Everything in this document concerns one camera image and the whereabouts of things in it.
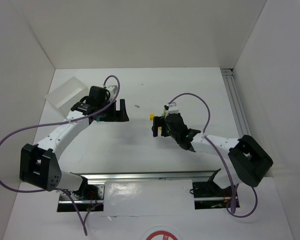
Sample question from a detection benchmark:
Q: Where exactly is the front aluminium rail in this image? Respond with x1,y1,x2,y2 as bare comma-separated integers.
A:
76,170,229,183

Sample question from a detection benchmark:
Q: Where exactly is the clear plastic container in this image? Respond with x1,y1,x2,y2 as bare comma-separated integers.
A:
45,77,89,117

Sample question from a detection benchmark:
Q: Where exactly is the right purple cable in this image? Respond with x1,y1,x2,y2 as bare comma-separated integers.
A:
168,93,259,218

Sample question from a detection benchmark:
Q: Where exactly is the right aluminium rail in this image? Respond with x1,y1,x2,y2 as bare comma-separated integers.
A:
221,69,252,139

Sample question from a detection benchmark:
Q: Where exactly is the light green rectangular block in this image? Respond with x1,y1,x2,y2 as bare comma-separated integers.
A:
161,106,167,116

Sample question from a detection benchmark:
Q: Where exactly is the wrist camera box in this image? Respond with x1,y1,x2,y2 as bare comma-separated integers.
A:
164,102,179,116
104,85,118,101

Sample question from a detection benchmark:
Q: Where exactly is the purple cable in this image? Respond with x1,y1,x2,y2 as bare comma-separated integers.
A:
0,74,121,237
168,93,259,218

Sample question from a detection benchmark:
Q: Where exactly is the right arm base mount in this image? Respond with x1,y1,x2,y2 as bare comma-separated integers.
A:
189,181,233,210

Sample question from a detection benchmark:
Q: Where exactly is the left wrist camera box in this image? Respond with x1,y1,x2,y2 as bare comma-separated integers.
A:
104,85,118,101

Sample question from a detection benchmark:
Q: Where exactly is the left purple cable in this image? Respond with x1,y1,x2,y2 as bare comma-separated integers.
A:
0,74,121,237

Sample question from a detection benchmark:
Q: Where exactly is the aluminium rail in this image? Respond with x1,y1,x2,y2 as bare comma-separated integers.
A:
76,170,229,183
221,69,252,139

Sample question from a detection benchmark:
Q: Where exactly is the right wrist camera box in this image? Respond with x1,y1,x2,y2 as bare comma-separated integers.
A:
164,102,179,116

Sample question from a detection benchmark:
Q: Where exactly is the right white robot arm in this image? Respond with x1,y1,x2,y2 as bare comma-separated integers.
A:
151,113,274,188

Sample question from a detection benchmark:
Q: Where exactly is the red prohibition sign sticker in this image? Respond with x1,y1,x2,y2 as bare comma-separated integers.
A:
140,225,183,240

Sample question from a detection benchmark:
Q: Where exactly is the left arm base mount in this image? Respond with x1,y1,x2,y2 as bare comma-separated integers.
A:
57,181,106,213

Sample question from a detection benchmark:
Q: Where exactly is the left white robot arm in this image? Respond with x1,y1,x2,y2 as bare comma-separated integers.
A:
19,85,129,197

